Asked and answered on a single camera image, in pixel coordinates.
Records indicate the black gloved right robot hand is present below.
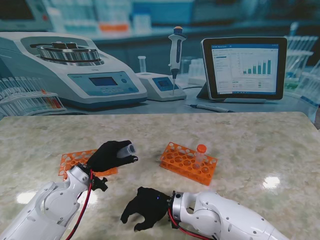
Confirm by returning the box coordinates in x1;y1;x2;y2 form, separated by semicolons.
120;186;173;232

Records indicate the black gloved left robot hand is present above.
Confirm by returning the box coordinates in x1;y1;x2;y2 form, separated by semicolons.
86;140;139;173

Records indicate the clear plastic test tube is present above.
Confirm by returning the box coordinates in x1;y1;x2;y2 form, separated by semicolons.
117;142;137;159
195;151;207;166

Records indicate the orange test tube rack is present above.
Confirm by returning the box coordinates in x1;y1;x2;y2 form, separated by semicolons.
58;149;118;180
159;141;218;186

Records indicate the printed laboratory backdrop banner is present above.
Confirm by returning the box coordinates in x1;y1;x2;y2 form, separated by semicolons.
0;0;320;130

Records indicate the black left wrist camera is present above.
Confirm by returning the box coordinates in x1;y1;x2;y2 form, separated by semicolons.
91;176;109;192

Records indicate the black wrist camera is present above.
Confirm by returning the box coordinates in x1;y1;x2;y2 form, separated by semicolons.
167;212;180;230
91;176;109;192

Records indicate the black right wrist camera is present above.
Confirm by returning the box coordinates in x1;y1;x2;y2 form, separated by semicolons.
167;212;180;230

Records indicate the red black right arm cable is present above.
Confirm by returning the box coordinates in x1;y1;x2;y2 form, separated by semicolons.
167;207;219;240

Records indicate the red black arm cable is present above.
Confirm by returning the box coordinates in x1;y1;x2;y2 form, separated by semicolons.
64;169;95;240
167;207;219;240

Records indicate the red black left arm cable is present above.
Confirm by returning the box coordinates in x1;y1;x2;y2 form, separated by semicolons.
64;169;95;240

